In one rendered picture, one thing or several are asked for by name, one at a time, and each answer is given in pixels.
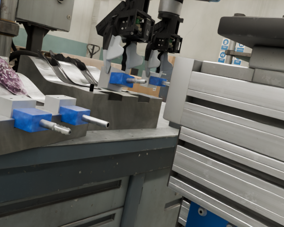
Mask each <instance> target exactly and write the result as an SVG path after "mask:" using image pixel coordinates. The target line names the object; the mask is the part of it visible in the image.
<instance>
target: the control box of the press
mask: <svg viewBox="0 0 284 227"><path fill-rule="evenodd" d="M73 6H74V0H17V4H16V12H15V19H14V21H16V22H17V23H19V24H20V25H22V24H23V26H24V28H25V30H26V33H27V43H26V50H28V51H31V52H34V53H37V50H39V51H40V52H41V49H42V43H43V38H44V36H45V35H46V34H47V33H48V32H49V31H50V30H51V31H52V32H53V31H61V32H69V31H70V26H71V20H72V14H73ZM11 47H12V49H13V51H17V49H16V47H15V45H14V43H13V40H12V44H11Z"/></svg>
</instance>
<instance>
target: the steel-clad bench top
mask: <svg viewBox="0 0 284 227"><path fill-rule="evenodd" d="M165 104H166V103H165V102H162V104H161V109H160V114H159V119H158V123H157V127H156V128H143V129H121V130H98V131H87V133H86V136H83V137H79V138H75V139H71V140H66V141H61V142H57V143H53V144H48V145H43V146H39V147H48V146H59V145H75V144H86V143H98V142H109V141H125V140H136V139H148V138H159V137H170V136H178V133H179V129H177V128H174V127H171V126H169V121H168V120H165V119H163V113H164V109H165Z"/></svg>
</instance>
